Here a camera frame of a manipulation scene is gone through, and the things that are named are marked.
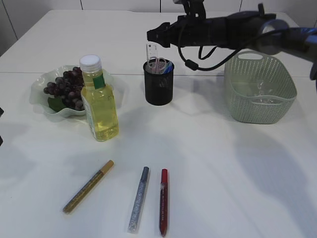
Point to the red glitter pen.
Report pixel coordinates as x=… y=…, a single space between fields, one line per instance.
x=163 y=206

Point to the purple grape bunch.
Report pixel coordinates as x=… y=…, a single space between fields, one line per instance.
x=65 y=91

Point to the yellow tea bottle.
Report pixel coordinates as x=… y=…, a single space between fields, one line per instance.
x=98 y=99

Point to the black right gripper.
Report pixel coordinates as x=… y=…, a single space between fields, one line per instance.
x=195 y=33

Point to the clear plastic ruler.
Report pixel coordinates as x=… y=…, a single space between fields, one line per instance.
x=151 y=51

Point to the black mesh pen cup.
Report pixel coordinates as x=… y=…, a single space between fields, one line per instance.
x=158 y=87

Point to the clear plastic sheet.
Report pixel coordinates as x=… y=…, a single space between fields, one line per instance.
x=262 y=93

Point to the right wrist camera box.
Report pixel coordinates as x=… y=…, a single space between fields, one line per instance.
x=193 y=8

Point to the blue scissors with sheath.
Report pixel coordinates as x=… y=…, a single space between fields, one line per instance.
x=168 y=67

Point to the silver glitter pen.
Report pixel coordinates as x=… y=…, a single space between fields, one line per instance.
x=138 y=202

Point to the green wavy glass plate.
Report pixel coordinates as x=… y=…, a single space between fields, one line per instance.
x=43 y=98

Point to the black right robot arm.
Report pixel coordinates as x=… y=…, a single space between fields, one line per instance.
x=255 y=30

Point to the gold glitter pen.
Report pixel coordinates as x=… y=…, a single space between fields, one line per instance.
x=87 y=188

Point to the green woven plastic basket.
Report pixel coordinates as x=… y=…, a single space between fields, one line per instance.
x=241 y=72

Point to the pink scissors with purple sheath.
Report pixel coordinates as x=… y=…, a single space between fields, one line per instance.
x=156 y=65

